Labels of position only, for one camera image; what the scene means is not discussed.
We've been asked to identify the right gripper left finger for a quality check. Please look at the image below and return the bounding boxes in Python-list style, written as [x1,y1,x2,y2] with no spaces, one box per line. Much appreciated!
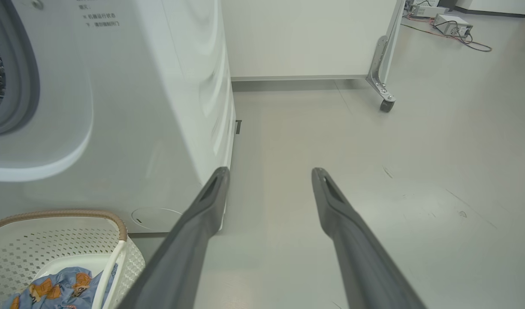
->
[117,167,231,309]

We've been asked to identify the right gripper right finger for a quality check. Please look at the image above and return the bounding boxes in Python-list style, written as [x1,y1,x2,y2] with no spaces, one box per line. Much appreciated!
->
[311,167,426,309]

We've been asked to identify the blue patterned clothes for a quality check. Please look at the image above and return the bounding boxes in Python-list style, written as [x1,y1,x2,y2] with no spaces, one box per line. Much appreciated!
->
[1,267,118,309]

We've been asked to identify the white front-load washing machine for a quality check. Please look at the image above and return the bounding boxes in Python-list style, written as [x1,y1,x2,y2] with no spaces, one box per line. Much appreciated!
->
[0,0,237,234]

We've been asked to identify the white perforated laundry basket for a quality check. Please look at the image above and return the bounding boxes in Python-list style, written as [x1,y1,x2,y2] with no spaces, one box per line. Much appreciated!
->
[0,209,146,309]

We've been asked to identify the metal partition foot with caster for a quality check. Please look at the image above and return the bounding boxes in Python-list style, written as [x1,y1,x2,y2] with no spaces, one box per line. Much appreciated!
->
[365,35,396,113]

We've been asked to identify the white partition panel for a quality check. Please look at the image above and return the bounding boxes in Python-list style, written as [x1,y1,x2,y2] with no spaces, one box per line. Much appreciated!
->
[221,0,407,82]

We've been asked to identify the grey-white box device with sockets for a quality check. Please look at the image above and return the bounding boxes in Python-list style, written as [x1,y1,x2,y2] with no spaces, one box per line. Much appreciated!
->
[433,14,474,38]

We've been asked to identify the flat white electronic device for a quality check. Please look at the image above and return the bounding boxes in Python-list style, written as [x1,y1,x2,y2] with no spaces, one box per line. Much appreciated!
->
[410,4,450,18]

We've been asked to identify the black floor cable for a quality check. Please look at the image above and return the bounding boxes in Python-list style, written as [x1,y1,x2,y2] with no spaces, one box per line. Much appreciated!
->
[400,21,492,52]

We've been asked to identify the red floor cable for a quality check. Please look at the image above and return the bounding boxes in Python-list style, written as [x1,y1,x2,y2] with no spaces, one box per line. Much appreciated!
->
[406,16,460,39]

